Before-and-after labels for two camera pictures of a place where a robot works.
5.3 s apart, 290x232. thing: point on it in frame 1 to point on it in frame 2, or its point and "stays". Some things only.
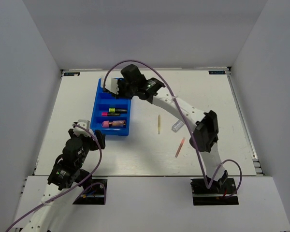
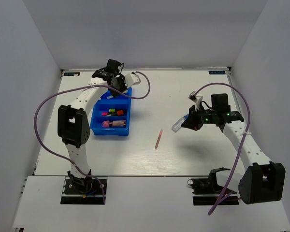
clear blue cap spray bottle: [176, 126] stays
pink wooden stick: [180, 146] to [160, 134]
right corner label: [216, 72] stays
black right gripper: [120, 83] to [192, 121]
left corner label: [71, 74] stays
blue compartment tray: [111, 113] stays
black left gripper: [101, 137] to [115, 94]
